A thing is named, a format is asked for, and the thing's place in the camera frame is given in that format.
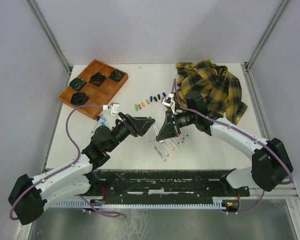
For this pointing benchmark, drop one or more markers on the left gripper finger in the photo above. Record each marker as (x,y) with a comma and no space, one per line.
(143,126)
(140,120)

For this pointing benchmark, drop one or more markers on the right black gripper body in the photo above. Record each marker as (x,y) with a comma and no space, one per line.
(176,119)

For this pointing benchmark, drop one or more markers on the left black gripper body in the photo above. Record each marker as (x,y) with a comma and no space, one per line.
(127,125)

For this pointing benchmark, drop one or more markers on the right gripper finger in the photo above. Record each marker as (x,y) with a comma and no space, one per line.
(164,136)
(167,125)

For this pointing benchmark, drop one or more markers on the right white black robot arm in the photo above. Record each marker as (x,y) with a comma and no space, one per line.
(270,163)

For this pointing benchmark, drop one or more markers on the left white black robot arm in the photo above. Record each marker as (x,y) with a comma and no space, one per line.
(31,196)

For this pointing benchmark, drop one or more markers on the light blue cap marker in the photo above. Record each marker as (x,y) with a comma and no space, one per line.
(103,122)

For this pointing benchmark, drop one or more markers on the yellow plaid shirt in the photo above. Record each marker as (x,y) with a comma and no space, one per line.
(220,89)

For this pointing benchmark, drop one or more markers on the orange compartment tray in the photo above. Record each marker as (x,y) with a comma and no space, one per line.
(96,85)

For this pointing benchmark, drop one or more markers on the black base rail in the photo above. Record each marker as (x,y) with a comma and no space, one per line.
(163,187)

